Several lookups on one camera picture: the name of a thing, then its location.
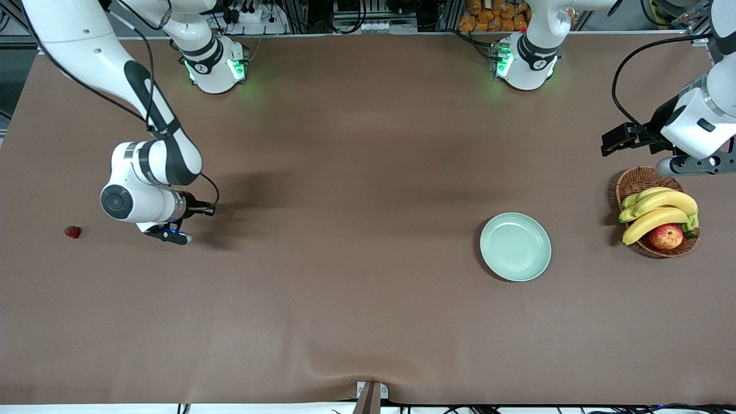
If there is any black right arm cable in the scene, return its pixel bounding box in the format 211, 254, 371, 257
20, 0, 221, 208

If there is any brown wicker basket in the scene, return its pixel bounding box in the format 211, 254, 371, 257
615, 166, 701, 258

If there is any pale green plate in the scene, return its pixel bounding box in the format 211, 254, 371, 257
480, 212, 552, 282

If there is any white terminal strip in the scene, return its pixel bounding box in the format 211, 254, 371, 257
355, 21, 419, 33

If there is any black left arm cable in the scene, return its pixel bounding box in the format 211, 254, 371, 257
611, 33, 711, 139

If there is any white power strip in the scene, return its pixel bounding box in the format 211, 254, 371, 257
227, 3, 265, 25

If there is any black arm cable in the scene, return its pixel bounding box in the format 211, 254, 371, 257
611, 33, 711, 139
20, 0, 221, 208

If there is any yellow banana bunch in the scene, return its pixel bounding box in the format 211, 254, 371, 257
618, 187, 700, 247

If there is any bag of bread rolls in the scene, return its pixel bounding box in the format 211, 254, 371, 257
458, 0, 531, 33

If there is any metal table clamp bracket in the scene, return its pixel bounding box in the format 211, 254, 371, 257
356, 381, 389, 414

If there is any red apple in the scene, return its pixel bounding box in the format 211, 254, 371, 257
647, 224, 685, 251

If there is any large table cover mat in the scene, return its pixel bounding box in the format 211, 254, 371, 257
0, 32, 736, 406

